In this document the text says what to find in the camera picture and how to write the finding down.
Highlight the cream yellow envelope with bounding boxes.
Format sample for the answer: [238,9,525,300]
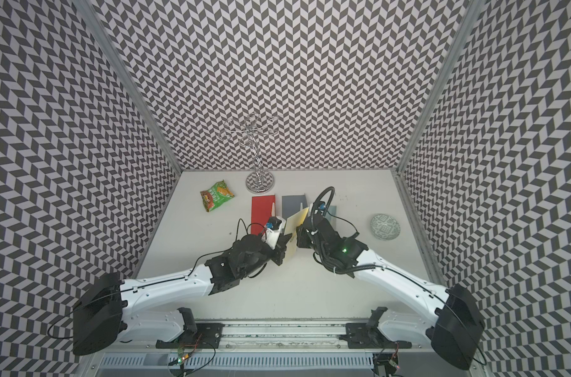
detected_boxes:
[284,207,309,262]

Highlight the dark grey envelope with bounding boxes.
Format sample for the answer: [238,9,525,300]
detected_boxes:
[282,194,308,218]

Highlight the red envelope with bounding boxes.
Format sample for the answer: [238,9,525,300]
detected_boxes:
[250,195,275,235]

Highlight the light blue envelope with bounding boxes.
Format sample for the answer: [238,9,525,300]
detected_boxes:
[326,205,337,223]

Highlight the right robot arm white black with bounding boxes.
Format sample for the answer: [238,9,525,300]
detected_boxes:
[296,215,486,371]

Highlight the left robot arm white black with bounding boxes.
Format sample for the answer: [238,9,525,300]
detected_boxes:
[68,234,291,356]

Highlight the patterned ceramic bowl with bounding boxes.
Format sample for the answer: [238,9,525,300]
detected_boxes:
[370,214,401,240]

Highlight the green snack bag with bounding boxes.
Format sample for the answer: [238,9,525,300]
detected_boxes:
[200,180,235,212]

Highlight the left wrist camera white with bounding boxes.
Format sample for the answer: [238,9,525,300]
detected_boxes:
[265,216,286,250]

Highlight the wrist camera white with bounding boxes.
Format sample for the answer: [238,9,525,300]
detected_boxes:
[265,216,286,250]
[309,201,326,217]

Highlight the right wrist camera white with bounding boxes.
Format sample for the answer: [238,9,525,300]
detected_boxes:
[309,201,326,217]

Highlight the aluminium front rail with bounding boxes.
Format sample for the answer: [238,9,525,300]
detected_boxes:
[128,309,431,349]

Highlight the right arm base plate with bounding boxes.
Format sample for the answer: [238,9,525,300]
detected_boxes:
[338,306,412,350]

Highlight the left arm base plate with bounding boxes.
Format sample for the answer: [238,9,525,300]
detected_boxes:
[155,307,225,350]

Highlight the chrome wire stand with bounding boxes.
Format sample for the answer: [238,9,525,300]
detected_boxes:
[221,112,280,194]

